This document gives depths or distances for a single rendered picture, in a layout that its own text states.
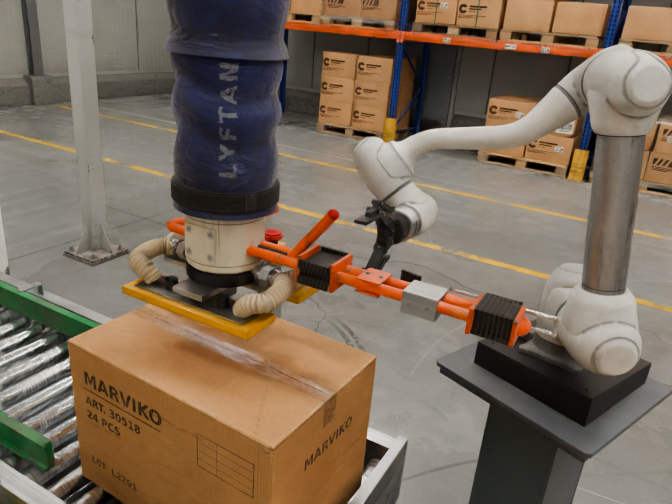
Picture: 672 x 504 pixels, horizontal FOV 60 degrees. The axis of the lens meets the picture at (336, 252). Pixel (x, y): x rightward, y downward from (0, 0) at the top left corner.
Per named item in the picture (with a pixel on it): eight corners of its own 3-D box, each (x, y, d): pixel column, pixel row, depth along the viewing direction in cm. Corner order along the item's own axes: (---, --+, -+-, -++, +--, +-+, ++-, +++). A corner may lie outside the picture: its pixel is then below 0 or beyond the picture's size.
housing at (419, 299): (398, 312, 107) (401, 290, 106) (411, 299, 113) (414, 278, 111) (434, 323, 104) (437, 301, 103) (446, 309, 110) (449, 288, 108)
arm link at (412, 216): (419, 241, 149) (410, 248, 144) (387, 233, 153) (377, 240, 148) (423, 208, 146) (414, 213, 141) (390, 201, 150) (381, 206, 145)
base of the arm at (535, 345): (529, 328, 184) (532, 312, 183) (600, 355, 171) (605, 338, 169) (503, 345, 171) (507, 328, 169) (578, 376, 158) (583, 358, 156)
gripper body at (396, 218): (412, 213, 142) (397, 223, 134) (408, 246, 145) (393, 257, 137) (384, 207, 145) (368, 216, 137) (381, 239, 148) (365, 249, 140)
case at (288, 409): (81, 475, 148) (66, 339, 133) (194, 399, 180) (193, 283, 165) (266, 602, 120) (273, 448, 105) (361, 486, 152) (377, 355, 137)
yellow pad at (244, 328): (121, 293, 127) (119, 272, 125) (154, 278, 135) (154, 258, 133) (247, 341, 113) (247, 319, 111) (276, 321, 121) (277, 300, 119)
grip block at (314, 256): (292, 283, 115) (294, 256, 113) (317, 268, 123) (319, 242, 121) (329, 295, 112) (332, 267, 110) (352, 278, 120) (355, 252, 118)
